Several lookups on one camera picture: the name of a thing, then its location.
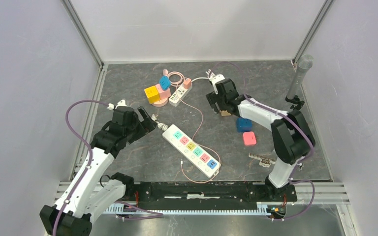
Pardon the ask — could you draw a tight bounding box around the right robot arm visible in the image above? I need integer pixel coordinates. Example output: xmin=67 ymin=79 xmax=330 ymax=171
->
xmin=206 ymin=78 xmax=315 ymax=201

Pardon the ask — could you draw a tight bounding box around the blue cube socket adapter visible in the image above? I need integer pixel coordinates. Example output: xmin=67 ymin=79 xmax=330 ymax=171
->
xmin=236 ymin=118 xmax=252 ymax=133

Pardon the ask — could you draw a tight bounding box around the black microphone tripod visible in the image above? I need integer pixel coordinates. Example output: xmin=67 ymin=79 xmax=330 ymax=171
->
xmin=285 ymin=95 xmax=305 ymax=111

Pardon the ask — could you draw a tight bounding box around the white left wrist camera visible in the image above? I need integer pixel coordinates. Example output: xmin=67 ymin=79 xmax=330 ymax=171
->
xmin=107 ymin=99 xmax=127 ymax=111

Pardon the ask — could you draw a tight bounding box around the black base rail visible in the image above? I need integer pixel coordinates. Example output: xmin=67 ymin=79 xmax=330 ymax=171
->
xmin=122 ymin=181 xmax=297 ymax=210

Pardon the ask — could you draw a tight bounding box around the light blue plug adapter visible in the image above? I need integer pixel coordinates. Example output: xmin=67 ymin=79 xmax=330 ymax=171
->
xmin=159 ymin=75 xmax=171 ymax=90

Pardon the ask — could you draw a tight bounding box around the large white power strip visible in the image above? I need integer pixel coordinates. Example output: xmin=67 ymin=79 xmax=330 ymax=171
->
xmin=162 ymin=125 xmax=221 ymax=178

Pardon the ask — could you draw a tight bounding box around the white coiled power cord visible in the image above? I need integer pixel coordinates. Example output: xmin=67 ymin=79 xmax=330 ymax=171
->
xmin=190 ymin=69 xmax=219 ymax=86

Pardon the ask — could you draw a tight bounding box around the white cable duct strip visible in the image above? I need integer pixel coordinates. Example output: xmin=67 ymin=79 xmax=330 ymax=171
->
xmin=103 ymin=203 xmax=286 ymax=216

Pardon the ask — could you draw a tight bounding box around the white strip power cord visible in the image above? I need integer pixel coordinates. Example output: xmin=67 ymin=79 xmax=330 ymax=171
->
xmin=151 ymin=114 xmax=169 ymax=131

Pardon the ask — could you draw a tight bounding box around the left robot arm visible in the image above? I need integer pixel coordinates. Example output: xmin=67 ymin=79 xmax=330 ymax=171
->
xmin=39 ymin=104 xmax=156 ymax=236

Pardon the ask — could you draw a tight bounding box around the salmon plug on strip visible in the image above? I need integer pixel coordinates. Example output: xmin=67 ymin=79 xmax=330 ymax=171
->
xmin=183 ymin=78 xmax=192 ymax=90

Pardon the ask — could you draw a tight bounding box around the small white power strip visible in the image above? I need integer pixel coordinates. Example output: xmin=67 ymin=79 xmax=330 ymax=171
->
xmin=168 ymin=82 xmax=192 ymax=107

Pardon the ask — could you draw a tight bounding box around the white comb-like part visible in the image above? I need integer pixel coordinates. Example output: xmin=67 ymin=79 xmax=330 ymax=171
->
xmin=248 ymin=153 xmax=276 ymax=168

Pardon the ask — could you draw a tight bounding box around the pink round socket stack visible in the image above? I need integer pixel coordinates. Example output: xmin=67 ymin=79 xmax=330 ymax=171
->
xmin=152 ymin=84 xmax=171 ymax=107

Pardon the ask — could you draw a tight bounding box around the yellow cube adapter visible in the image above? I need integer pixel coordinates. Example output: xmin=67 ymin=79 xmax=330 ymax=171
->
xmin=144 ymin=86 xmax=160 ymax=104

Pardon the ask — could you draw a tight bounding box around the grey microphone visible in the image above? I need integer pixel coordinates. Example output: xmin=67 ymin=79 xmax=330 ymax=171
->
xmin=285 ymin=55 xmax=314 ymax=102

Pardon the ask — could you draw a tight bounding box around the tan cube adapter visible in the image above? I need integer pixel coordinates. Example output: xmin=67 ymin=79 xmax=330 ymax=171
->
xmin=219 ymin=110 xmax=232 ymax=117

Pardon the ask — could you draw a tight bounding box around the pink plug adapter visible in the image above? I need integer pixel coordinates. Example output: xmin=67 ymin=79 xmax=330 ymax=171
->
xmin=243 ymin=131 xmax=257 ymax=146

